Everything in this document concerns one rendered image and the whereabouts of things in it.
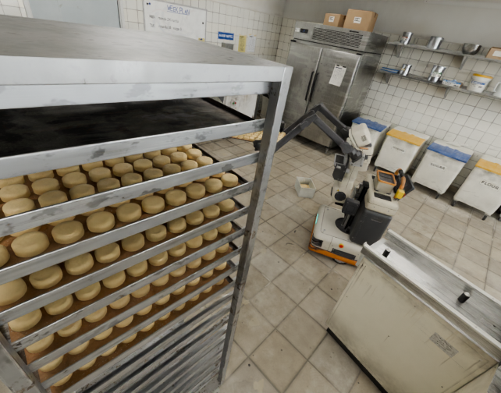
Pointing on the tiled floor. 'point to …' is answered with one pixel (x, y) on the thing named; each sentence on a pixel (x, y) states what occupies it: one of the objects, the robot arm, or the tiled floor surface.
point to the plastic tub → (304, 187)
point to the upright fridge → (314, 94)
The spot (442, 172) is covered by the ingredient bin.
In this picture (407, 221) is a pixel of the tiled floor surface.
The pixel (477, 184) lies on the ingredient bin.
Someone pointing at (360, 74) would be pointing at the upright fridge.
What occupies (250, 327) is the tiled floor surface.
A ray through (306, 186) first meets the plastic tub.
